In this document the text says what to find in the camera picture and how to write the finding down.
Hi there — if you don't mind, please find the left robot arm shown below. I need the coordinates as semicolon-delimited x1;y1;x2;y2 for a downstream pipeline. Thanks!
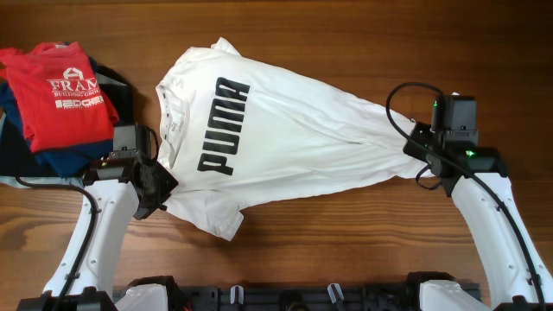
17;125;190;311

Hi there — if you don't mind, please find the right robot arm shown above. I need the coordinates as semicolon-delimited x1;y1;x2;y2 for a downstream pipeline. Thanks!
404;95;552;310

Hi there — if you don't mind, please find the light blue folded garment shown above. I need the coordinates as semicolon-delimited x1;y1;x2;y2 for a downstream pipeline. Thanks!
1;112;83;188

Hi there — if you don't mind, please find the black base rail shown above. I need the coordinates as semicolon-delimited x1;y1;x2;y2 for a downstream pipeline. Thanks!
111;282;480;311

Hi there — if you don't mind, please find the navy blue folded t-shirt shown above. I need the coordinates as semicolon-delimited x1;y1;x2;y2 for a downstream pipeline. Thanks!
0;41;126;179

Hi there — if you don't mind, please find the white Puma t-shirt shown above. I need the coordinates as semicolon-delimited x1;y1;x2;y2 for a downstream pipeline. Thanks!
156;39;424;240

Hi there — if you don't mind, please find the black folded garment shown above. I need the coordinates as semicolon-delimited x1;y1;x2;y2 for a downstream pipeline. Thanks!
1;66;135;177

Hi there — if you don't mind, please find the red folded t-shirt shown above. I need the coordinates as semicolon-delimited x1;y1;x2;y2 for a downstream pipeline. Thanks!
1;42;119;152

